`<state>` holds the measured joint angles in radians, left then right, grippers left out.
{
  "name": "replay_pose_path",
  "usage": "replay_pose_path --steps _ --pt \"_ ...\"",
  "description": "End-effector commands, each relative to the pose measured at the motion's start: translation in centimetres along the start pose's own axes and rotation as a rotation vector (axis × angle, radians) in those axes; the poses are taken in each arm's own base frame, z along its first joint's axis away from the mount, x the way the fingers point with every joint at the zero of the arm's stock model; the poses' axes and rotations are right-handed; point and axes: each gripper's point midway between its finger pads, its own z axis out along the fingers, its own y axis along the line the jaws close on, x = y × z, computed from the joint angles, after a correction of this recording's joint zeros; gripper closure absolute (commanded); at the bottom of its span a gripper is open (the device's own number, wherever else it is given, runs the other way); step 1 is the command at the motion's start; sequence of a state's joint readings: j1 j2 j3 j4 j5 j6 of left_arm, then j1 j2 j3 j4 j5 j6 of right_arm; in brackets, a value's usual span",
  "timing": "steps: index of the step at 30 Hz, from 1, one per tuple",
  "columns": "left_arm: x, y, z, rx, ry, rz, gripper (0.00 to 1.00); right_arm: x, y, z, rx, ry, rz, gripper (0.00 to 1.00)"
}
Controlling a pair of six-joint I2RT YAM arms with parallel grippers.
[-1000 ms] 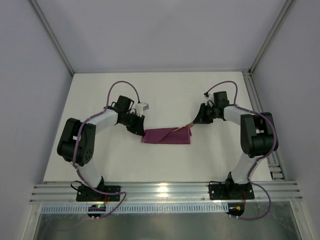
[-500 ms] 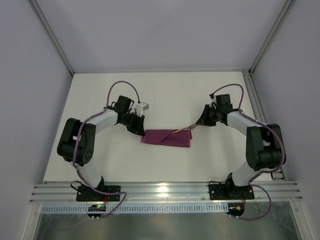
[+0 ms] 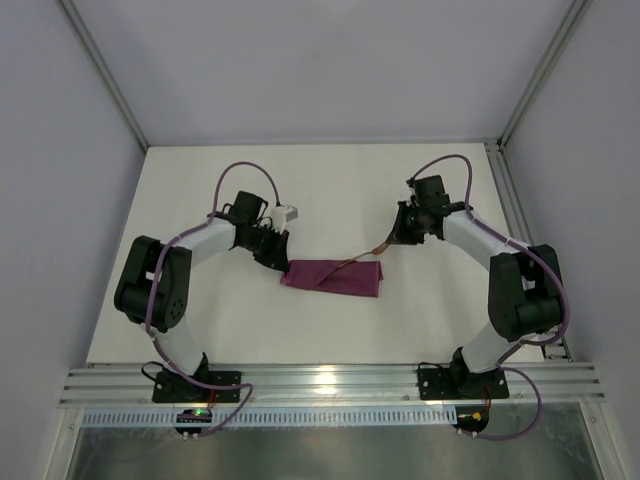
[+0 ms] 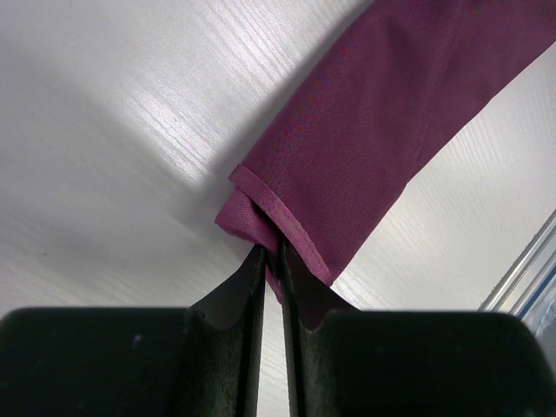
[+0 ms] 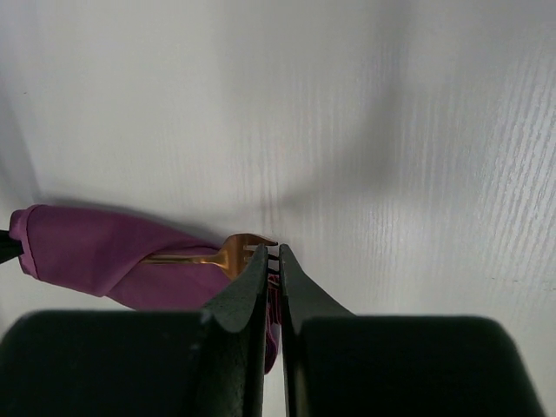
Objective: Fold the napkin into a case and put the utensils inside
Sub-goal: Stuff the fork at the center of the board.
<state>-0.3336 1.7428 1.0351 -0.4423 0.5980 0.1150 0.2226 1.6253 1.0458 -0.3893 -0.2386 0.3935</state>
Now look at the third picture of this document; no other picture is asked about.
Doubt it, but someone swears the purple cloth napkin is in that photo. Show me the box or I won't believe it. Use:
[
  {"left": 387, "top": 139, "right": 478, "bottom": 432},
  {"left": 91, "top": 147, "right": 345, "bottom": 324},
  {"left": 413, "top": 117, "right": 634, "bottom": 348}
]
[{"left": 280, "top": 260, "right": 384, "bottom": 298}]

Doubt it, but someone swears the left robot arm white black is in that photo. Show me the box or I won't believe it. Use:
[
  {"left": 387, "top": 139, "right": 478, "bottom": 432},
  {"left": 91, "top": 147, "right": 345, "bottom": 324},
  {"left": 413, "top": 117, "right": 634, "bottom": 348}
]
[{"left": 114, "top": 191, "right": 298, "bottom": 378}]

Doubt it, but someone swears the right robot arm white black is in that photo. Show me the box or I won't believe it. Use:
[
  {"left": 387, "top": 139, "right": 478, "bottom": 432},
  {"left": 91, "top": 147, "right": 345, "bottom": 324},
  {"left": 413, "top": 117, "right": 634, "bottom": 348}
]
[{"left": 386, "top": 175, "right": 567, "bottom": 400}]

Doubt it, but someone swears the left controller board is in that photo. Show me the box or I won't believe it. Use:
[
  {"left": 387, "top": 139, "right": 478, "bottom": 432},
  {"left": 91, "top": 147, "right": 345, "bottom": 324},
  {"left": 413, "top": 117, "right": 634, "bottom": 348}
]
[{"left": 174, "top": 408, "right": 212, "bottom": 437}]

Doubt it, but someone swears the controller board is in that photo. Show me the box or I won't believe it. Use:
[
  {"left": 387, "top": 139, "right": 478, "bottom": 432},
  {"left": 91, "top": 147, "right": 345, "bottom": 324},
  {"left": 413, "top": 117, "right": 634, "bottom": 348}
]
[
  {"left": 453, "top": 408, "right": 490, "bottom": 436},
  {"left": 174, "top": 408, "right": 212, "bottom": 437}
]

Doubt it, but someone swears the right controller board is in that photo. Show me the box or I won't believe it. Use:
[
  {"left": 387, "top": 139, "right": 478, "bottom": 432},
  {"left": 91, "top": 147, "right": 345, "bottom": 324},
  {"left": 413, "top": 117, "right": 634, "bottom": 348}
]
[{"left": 453, "top": 408, "right": 490, "bottom": 436}]

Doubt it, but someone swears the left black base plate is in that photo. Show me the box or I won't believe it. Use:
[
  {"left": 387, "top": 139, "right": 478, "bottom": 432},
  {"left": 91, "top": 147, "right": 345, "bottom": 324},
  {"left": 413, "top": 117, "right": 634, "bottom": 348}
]
[{"left": 152, "top": 367, "right": 241, "bottom": 404}]

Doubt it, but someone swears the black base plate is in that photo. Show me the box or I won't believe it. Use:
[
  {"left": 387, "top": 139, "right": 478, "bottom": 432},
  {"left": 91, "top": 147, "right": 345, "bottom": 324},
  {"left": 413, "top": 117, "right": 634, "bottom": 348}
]
[
  {"left": 416, "top": 362, "right": 510, "bottom": 400},
  {"left": 152, "top": 367, "right": 241, "bottom": 404}
]

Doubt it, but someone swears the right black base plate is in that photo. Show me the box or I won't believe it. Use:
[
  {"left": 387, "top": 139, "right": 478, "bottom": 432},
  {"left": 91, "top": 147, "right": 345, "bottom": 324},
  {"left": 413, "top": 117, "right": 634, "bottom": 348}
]
[{"left": 416, "top": 362, "right": 510, "bottom": 400}]

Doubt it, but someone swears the slotted grey cable duct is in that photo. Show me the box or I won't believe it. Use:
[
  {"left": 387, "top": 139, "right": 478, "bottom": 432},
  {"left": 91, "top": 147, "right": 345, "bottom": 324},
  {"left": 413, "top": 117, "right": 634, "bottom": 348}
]
[{"left": 81, "top": 404, "right": 456, "bottom": 428}]

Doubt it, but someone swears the right side aluminium rail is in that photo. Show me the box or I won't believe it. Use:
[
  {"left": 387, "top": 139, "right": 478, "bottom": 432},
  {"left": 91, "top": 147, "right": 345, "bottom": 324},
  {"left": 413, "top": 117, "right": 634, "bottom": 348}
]
[{"left": 484, "top": 140, "right": 573, "bottom": 362}]

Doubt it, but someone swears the aluminium rail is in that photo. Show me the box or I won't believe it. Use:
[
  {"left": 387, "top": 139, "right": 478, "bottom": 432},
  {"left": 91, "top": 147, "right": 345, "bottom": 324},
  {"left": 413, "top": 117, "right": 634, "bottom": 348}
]
[
  {"left": 484, "top": 140, "right": 573, "bottom": 362},
  {"left": 58, "top": 362, "right": 606, "bottom": 408}
]

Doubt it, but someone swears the aluminium front rail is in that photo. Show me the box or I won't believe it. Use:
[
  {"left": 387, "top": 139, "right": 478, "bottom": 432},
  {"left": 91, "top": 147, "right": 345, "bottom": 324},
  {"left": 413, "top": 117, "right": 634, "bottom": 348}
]
[{"left": 58, "top": 362, "right": 606, "bottom": 408}]

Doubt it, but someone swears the right corner frame post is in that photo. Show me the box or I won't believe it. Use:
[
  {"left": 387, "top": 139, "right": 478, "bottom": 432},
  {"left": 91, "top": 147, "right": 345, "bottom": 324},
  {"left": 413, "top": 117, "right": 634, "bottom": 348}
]
[{"left": 497, "top": 0, "right": 592, "bottom": 150}]

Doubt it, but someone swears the corner frame post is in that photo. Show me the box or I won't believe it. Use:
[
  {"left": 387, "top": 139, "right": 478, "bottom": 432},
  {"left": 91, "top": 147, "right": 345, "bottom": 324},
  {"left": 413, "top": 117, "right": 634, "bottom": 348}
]
[
  {"left": 497, "top": 0, "right": 592, "bottom": 150},
  {"left": 55, "top": 0, "right": 150, "bottom": 153}
]

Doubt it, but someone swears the left corner frame post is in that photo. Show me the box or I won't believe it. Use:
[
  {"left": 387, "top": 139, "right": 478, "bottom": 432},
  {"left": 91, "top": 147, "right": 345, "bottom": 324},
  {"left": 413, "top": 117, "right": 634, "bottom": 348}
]
[{"left": 55, "top": 0, "right": 150, "bottom": 153}]

